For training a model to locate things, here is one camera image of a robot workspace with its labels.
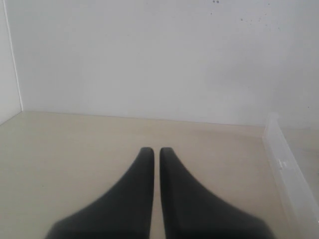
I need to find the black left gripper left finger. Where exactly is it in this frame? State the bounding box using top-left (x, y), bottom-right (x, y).
top-left (46, 147), bottom-right (154, 239)

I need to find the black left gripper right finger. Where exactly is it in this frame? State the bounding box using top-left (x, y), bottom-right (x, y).
top-left (159, 147), bottom-right (274, 239)

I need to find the clear plastic container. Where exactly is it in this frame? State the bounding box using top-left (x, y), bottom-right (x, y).
top-left (262, 113), bottom-right (319, 239)

